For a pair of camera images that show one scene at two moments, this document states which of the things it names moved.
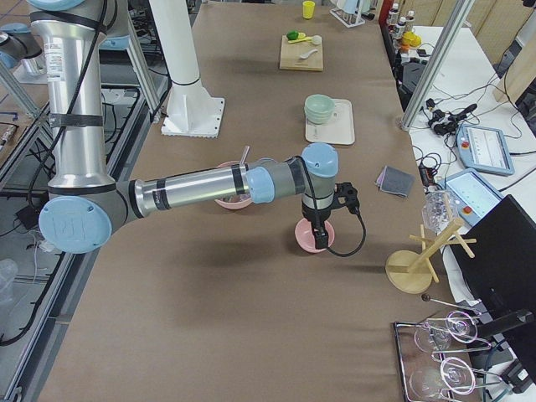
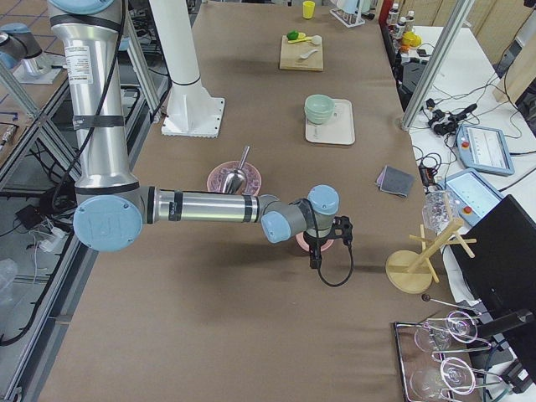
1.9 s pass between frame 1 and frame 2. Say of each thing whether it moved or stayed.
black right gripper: moved
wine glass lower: stayed
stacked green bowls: stayed
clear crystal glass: stayed
